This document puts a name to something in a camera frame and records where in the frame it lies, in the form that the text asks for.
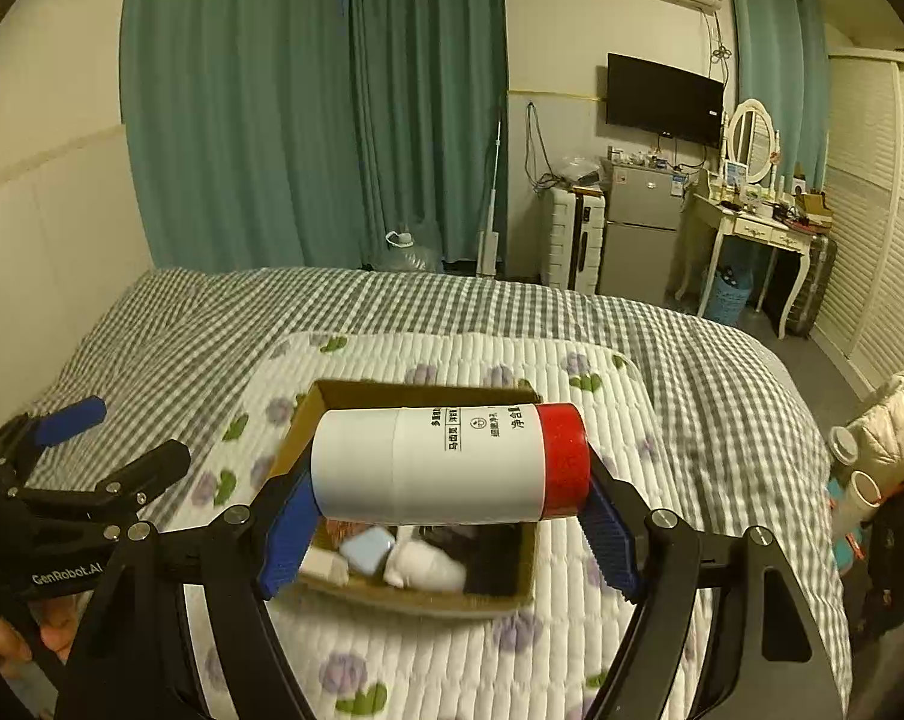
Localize small white box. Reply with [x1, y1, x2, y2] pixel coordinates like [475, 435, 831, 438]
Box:
[302, 544, 352, 584]

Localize light blue earbuds case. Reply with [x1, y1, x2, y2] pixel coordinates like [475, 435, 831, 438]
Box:
[339, 527, 393, 577]

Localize white slatted wardrobe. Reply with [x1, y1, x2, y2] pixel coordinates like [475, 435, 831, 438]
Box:
[812, 49, 904, 398]

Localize white dressing table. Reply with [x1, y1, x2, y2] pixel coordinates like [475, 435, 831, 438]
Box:
[672, 191, 816, 338]

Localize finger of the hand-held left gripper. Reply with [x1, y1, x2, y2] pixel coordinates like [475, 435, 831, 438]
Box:
[0, 395, 109, 492]
[5, 439, 193, 541]

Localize brown cardboard box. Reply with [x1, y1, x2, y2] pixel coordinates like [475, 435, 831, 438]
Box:
[268, 379, 546, 620]

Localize clear water jug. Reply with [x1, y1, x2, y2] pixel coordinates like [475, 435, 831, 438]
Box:
[383, 229, 445, 272]

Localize white quilted floral mat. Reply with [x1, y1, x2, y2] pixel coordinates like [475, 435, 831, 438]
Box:
[185, 330, 708, 720]

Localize checked bed sheet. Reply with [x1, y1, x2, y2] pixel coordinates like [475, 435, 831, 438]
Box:
[28, 266, 854, 720]

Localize white bottle with red cap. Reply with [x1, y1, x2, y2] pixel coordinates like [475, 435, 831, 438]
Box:
[309, 403, 591, 522]

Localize dark floral cloth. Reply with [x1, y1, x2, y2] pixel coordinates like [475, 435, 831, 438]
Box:
[849, 484, 904, 646]

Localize white suitcase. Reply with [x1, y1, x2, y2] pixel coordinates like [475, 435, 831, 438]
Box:
[548, 184, 610, 293]

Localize white pole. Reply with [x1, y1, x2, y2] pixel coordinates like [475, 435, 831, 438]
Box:
[476, 116, 507, 278]

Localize oval white mirror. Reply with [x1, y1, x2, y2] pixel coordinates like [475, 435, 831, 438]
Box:
[723, 99, 779, 185]

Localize black wall television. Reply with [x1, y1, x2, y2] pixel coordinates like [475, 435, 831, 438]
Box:
[606, 52, 725, 149]

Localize blue basket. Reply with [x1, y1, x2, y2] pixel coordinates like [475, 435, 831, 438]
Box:
[702, 266, 753, 327]

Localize person's left hand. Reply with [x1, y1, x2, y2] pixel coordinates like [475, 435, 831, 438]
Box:
[0, 596, 74, 683]

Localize clear plastic bag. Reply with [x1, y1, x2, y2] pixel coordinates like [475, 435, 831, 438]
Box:
[560, 156, 603, 188]

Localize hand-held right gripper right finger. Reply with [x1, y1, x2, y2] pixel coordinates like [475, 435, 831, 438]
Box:
[582, 457, 846, 720]

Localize grey fridge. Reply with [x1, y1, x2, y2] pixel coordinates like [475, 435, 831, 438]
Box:
[597, 160, 685, 299]

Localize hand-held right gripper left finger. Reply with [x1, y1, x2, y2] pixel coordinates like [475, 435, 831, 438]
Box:
[58, 457, 325, 720]

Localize wall cables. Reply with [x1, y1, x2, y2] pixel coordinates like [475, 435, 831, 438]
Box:
[525, 101, 565, 192]

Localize narrow green curtain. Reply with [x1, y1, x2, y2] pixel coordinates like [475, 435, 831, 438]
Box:
[725, 0, 831, 188]

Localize dark suitcase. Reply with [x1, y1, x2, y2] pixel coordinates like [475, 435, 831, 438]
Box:
[785, 232, 839, 338]

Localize white charger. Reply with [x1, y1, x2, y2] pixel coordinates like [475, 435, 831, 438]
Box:
[383, 540, 468, 592]

